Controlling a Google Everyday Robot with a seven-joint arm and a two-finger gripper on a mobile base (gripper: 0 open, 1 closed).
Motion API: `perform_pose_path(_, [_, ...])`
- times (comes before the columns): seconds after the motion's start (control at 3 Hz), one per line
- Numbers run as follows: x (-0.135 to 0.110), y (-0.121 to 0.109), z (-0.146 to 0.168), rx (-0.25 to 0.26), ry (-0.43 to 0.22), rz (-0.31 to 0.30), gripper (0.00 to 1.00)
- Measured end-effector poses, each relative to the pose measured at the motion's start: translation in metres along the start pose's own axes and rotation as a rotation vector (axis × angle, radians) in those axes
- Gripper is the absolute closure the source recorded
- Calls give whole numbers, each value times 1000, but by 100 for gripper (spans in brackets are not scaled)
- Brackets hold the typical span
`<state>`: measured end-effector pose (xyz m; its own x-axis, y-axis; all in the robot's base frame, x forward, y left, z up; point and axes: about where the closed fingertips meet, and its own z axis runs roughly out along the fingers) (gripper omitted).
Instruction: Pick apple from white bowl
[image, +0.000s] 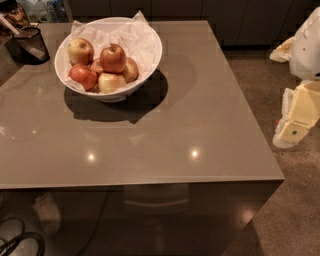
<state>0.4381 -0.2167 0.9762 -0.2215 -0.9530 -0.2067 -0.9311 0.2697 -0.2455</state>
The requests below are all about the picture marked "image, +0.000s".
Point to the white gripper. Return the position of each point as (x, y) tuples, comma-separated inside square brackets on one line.
[(306, 55)]

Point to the red-yellow apple right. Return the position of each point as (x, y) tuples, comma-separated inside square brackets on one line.
[(131, 71)]

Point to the white ceramic bowl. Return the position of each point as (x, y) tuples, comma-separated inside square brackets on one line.
[(145, 69)]

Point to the pale yellow apple front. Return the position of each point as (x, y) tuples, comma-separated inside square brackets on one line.
[(108, 82)]

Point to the small red apple middle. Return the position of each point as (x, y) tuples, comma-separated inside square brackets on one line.
[(96, 67)]

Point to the yellow-red apple back left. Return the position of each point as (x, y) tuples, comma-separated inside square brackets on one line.
[(80, 51)]

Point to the white paper liner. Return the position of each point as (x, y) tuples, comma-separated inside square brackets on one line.
[(133, 36)]

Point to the clear plastic bottles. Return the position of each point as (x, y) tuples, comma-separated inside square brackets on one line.
[(45, 11)]

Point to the black mesh pen cup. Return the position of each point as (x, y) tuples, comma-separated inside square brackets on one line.
[(28, 46)]

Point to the brown patterned container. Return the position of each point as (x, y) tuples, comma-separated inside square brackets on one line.
[(14, 13)]

